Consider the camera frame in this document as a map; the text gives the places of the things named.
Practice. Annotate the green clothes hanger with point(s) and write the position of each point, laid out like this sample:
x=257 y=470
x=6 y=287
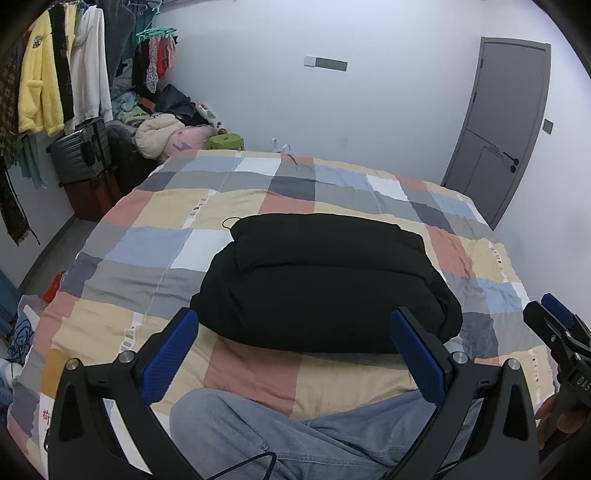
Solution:
x=145 y=7

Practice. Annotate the cream fleece garment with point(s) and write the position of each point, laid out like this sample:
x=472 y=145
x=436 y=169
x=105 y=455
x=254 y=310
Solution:
x=154 y=134

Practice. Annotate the person's right hand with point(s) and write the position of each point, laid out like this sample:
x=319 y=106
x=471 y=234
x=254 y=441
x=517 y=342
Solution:
x=549 y=415

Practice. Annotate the teal garment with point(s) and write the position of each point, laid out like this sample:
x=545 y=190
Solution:
x=30 y=161

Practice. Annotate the grey door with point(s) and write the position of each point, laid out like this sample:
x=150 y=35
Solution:
x=503 y=106

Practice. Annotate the blue garment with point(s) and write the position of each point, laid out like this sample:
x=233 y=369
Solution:
x=7 y=300

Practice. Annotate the grey hanging coat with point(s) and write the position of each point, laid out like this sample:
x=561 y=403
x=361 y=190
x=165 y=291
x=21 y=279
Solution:
x=117 y=41

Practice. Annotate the black puffer jacket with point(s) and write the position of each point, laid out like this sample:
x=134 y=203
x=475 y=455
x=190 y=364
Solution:
x=323 y=277

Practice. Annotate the green stool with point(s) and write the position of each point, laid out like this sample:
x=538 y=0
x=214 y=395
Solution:
x=226 y=141

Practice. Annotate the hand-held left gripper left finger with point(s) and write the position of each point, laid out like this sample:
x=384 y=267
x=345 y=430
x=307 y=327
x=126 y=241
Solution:
x=168 y=350

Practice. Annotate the white and green bottle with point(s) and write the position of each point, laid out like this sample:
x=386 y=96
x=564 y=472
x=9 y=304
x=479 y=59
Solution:
x=206 y=113

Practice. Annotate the checkered bed quilt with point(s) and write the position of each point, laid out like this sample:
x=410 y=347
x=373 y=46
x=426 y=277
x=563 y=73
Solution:
x=161 y=207

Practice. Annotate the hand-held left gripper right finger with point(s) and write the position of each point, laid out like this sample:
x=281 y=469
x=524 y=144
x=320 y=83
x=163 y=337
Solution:
x=418 y=355

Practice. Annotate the grey suitcase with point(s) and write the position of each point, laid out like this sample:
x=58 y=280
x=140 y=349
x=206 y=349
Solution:
x=78 y=152

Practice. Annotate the grey wall switch panel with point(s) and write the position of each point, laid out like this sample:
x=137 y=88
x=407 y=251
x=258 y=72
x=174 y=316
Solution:
x=325 y=63

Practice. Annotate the dark patterned scarf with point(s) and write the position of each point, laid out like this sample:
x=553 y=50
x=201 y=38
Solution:
x=62 y=60

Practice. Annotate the yellow fleece jacket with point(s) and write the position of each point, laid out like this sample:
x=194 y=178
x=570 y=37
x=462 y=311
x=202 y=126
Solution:
x=39 y=78

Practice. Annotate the black clothing pile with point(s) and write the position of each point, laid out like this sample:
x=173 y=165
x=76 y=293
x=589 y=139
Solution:
x=178 y=104

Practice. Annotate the red suitcase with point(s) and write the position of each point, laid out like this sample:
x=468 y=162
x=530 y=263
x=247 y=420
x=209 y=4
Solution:
x=92 y=198

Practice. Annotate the black suitcase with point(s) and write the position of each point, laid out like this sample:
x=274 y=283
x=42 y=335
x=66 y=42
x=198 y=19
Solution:
x=129 y=161

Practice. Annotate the white hoodie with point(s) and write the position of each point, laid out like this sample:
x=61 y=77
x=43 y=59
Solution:
x=90 y=60

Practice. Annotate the small grey wall switch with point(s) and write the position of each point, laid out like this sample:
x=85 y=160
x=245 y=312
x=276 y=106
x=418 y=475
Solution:
x=548 y=126

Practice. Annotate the person's blue jeans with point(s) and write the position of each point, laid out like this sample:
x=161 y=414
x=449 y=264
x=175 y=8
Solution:
x=300 y=443

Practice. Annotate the light blue clothes pile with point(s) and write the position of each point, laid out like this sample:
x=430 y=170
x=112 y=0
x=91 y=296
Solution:
x=129 y=106

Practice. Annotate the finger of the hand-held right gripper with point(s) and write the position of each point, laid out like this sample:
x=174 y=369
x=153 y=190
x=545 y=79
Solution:
x=547 y=325
x=559 y=310

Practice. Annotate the dark houndstooth fringed coat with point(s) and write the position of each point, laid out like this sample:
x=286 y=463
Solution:
x=9 y=138

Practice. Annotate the red plastic object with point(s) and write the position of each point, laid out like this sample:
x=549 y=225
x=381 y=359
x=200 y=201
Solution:
x=54 y=286

